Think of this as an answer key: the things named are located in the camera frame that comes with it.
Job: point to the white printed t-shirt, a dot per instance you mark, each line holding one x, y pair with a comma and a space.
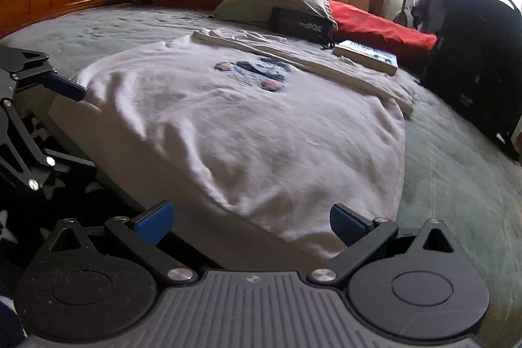
244, 128

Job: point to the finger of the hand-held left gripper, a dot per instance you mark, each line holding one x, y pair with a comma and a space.
65, 87
24, 152

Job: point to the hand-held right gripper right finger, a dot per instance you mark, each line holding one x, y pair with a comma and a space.
346, 223

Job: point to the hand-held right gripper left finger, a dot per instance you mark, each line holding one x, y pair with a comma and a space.
155, 221

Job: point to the black zip pouch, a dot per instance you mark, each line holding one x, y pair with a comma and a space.
299, 24

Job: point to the green checked blanket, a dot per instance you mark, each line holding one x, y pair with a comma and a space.
448, 189

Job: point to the black backpack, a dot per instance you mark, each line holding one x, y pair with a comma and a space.
469, 66

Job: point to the blue paperback book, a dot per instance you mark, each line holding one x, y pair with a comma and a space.
365, 54

